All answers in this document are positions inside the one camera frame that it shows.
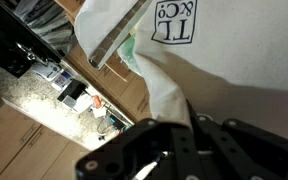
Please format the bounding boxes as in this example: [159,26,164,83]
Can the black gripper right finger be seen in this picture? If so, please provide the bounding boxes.
[185,99,288,180]

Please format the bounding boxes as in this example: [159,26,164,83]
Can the clear glass pitcher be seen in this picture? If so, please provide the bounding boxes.
[96,116,116,136]

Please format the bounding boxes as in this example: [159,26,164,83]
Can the wooden wall cabinets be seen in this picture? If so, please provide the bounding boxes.
[0,102,92,180]

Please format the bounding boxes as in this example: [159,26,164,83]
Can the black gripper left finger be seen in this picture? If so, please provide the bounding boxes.
[74,118,198,180]

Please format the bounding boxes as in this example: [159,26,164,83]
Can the white kitchen appliance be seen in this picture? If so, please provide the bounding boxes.
[30,61,63,83]

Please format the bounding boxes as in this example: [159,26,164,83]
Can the white canvas tote bag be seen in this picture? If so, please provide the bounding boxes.
[133,0,288,146]

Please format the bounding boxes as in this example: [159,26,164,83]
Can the black kitchen stove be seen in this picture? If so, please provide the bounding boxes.
[0,0,63,80]

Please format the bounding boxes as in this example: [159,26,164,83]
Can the striped dish towel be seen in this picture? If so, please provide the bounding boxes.
[13,0,77,54]

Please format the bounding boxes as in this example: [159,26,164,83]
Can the orange kitchen utensil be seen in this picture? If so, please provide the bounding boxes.
[92,95,104,110]

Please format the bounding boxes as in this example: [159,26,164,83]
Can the wooden base cabinets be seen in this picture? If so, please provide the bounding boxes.
[63,43,153,123]

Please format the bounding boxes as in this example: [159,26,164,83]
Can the black coffee maker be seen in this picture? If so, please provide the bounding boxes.
[56,78,88,103]

